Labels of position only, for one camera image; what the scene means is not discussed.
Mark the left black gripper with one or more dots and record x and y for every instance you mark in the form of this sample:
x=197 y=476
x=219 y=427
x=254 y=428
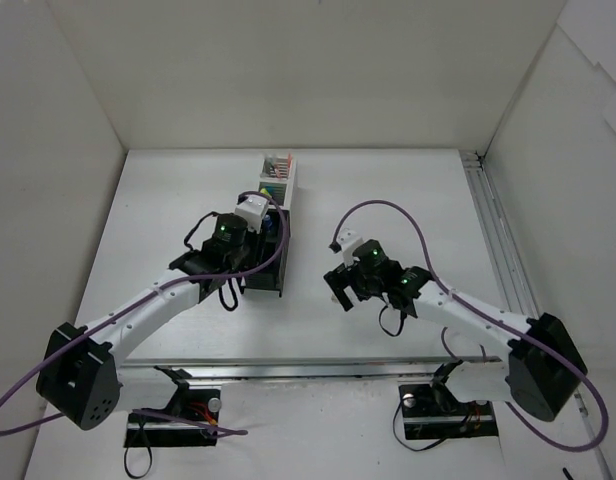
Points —
x=263 y=248

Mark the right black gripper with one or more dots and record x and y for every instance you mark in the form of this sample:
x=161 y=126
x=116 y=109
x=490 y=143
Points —
x=341 y=282

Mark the clear blue-tip glue bottle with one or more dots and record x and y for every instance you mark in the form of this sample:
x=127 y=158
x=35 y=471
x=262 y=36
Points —
x=269 y=225

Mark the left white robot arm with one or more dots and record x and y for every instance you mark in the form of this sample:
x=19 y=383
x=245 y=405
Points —
x=80 y=374

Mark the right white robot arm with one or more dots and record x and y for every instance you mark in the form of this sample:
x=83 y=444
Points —
x=522 y=373

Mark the black two-slot container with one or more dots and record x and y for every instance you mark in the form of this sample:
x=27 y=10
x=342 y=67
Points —
x=269 y=285

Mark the white two-slot container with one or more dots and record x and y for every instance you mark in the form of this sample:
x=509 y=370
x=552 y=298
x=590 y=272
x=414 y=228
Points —
x=282 y=188

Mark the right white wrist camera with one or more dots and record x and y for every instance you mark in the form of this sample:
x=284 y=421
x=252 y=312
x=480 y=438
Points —
x=345 y=243

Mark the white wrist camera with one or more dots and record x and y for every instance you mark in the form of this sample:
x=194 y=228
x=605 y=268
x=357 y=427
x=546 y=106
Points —
x=345 y=243
x=253 y=209

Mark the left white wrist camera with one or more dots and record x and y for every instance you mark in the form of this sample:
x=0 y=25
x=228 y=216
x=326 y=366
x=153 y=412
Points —
x=253 y=209

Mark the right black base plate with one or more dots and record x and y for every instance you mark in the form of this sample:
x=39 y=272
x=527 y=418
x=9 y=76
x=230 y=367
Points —
x=427 y=416

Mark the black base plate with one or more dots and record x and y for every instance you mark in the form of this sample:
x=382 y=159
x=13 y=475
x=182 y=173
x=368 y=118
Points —
x=199 y=405
x=427 y=416

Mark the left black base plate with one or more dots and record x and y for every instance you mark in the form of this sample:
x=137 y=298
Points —
x=199 y=405

